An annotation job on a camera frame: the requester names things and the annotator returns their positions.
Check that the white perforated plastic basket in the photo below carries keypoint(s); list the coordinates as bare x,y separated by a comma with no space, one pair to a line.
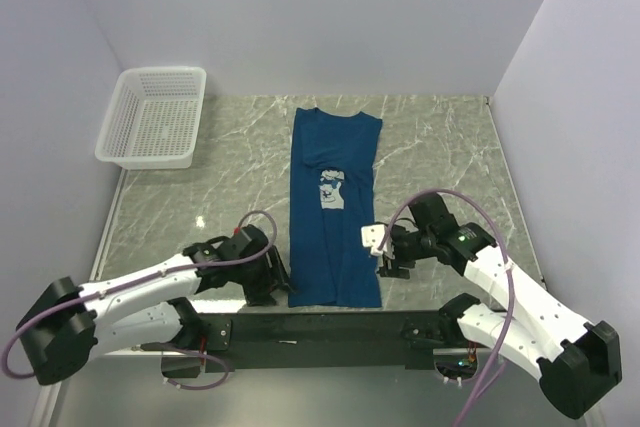
153,118

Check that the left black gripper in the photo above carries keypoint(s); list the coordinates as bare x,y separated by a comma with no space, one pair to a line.
273,276

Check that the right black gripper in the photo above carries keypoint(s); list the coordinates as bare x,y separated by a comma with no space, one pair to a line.
391,268

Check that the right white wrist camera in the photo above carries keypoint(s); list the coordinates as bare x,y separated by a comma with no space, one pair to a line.
372,239

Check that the blue printed t-shirt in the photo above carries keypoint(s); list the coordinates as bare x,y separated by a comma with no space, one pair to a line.
331,199

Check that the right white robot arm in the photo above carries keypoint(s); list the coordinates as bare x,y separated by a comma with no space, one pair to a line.
576,362

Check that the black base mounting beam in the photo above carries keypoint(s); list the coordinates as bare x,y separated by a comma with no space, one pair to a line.
323,340

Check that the aluminium frame rails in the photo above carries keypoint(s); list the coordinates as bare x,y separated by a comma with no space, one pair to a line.
241,167

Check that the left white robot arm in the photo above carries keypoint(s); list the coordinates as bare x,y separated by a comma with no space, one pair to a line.
70,325

